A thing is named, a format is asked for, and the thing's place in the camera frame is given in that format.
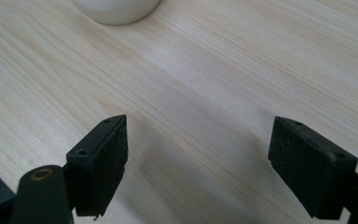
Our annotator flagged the white round container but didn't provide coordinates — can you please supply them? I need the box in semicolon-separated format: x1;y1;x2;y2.
72;0;161;26

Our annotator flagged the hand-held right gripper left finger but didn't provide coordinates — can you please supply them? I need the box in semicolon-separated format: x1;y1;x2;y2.
62;114;129;218

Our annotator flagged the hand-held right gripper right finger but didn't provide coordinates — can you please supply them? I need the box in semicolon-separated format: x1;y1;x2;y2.
268;116;358;220

